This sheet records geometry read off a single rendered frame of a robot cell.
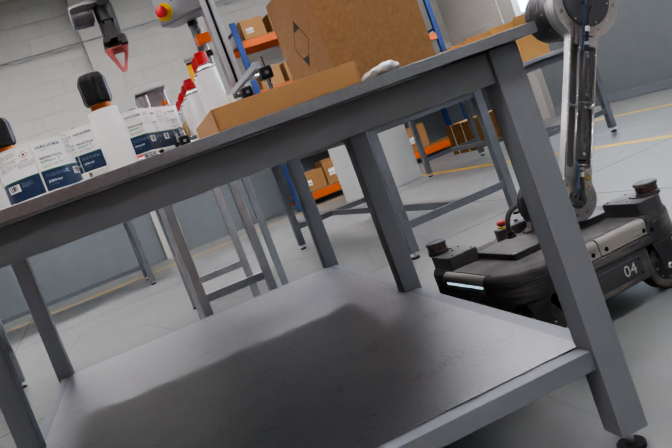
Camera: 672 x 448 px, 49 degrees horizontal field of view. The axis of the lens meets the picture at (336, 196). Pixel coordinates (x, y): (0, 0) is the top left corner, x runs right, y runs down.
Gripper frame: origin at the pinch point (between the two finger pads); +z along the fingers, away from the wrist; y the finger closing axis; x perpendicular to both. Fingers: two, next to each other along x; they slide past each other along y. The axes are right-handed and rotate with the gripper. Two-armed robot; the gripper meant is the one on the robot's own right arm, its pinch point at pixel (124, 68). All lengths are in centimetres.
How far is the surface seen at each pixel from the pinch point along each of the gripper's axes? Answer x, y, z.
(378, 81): 31, 112, 33
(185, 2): 25.8, -11.0, -16.6
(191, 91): 17.2, -4.8, 11.6
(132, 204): -13, 107, 39
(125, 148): -7.8, 5.0, 22.9
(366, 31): 46, 78, 20
